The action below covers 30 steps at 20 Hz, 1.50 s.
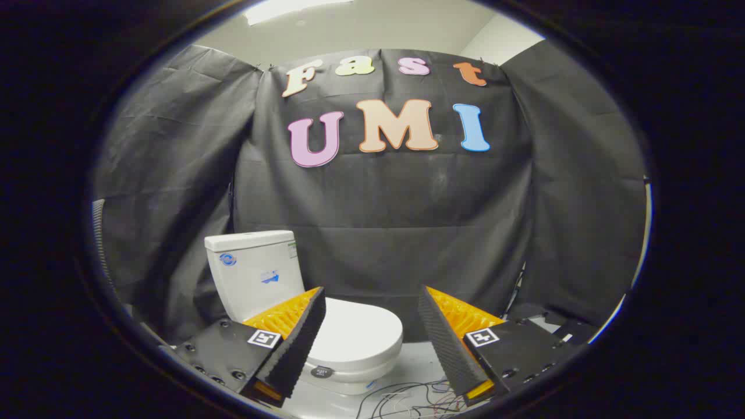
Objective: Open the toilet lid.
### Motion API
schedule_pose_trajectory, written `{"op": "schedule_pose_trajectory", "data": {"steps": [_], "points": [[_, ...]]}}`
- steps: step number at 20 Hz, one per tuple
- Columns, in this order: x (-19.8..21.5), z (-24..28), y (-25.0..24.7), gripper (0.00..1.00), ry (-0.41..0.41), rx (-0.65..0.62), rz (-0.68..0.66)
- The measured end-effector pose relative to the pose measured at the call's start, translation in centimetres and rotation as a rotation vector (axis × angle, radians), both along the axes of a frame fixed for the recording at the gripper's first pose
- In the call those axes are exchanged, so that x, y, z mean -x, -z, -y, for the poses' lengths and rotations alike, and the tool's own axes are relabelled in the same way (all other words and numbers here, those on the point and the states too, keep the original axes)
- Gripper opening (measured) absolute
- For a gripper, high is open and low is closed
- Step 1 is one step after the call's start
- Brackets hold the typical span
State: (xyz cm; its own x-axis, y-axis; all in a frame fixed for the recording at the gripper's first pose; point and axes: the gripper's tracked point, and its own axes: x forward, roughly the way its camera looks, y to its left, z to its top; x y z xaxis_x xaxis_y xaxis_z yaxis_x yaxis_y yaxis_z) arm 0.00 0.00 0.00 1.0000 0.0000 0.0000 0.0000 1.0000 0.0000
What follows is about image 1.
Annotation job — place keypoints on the white toilet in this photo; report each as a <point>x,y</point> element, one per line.
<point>250,273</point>

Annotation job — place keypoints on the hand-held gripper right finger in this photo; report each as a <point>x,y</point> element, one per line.
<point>445,343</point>

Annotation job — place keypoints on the white toilet lid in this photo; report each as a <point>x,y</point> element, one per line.
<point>364,331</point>

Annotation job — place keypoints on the black backdrop cloth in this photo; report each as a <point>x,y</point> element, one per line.
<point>396,221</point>

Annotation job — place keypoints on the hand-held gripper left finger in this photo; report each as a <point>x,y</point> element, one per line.
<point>302,343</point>

